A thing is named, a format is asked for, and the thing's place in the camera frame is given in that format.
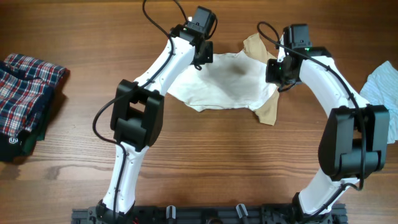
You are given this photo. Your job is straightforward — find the white camouflage baby garment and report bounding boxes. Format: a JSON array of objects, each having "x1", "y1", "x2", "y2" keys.
[{"x1": 168, "y1": 33, "x2": 279, "y2": 126}]

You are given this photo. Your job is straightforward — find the plaid folded shorts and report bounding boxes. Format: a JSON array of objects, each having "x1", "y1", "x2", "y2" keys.
[{"x1": 1, "y1": 53, "x2": 69, "y2": 162}]

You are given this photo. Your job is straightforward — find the dark green folded garment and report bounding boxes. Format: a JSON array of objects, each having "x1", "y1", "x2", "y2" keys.
[{"x1": 21, "y1": 104, "x2": 52, "y2": 156}]

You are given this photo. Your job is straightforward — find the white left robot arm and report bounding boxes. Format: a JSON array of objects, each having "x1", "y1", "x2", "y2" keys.
[{"x1": 96, "y1": 6, "x2": 218, "y2": 223}]

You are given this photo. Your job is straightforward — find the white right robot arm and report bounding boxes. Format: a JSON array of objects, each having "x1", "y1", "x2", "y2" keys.
[{"x1": 266, "y1": 24, "x2": 389, "y2": 218}]

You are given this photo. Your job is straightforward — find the light blue striped garment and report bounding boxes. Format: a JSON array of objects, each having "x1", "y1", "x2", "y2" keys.
[{"x1": 360, "y1": 61, "x2": 397, "y2": 144}]

